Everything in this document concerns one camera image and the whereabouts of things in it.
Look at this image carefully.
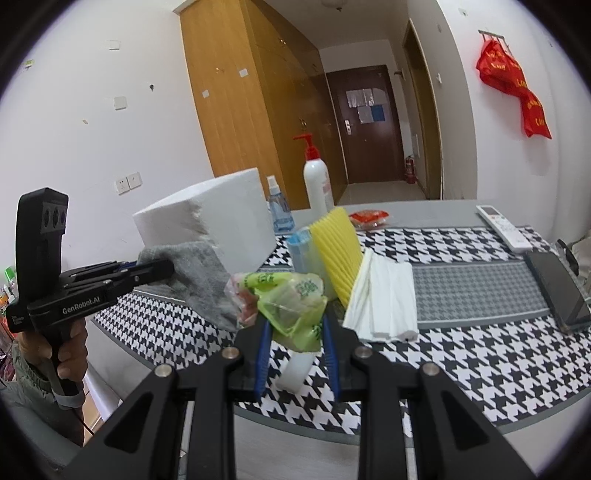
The person's left hand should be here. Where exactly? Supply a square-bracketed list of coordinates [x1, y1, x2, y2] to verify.
[16, 319, 88, 386]

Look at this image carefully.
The wooden wardrobe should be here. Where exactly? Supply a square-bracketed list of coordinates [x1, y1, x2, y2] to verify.
[179, 0, 348, 209]

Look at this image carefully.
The red fire extinguisher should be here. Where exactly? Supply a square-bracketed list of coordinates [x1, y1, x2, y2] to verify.
[405, 155, 417, 184]

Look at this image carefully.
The red snack packet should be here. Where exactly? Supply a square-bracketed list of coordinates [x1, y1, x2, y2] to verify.
[349, 209, 390, 231]

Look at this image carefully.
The grey cloth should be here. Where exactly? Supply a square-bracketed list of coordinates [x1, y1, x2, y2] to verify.
[138, 241, 238, 333]

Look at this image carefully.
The white remote control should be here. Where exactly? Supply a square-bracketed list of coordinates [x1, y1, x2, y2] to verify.
[476, 205, 533, 254]

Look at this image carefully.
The yellow foam net sleeve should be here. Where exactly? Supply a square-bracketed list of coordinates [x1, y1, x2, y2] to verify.
[310, 207, 363, 307]

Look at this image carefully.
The blue face mask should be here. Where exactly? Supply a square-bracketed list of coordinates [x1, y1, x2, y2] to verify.
[287, 227, 337, 301]

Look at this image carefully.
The blue spray bottle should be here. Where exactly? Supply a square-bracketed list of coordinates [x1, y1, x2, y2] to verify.
[266, 175, 296, 234]

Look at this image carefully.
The houndstooth table mat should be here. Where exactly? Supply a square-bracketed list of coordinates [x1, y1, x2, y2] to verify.
[91, 224, 591, 437]

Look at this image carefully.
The dark brown door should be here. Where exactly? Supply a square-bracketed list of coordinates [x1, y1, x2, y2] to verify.
[327, 65, 404, 184]

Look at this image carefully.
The black smartphone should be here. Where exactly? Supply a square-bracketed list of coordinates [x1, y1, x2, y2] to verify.
[525, 251, 590, 335]

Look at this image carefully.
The white pump bottle red top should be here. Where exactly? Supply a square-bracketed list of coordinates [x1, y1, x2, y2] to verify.
[294, 133, 335, 219]

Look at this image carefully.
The white wall socket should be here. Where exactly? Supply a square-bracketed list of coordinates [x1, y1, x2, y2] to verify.
[114, 172, 142, 195]

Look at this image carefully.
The green plastic bag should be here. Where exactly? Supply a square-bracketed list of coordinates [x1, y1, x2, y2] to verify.
[224, 271, 328, 352]

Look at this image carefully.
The white foam strip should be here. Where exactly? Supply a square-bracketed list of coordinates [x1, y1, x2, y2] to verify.
[276, 350, 318, 394]

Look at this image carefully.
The red hanging bag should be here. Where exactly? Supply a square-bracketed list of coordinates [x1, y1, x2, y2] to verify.
[476, 37, 552, 139]

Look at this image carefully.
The white styrofoam block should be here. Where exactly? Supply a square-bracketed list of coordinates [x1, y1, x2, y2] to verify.
[133, 168, 276, 274]

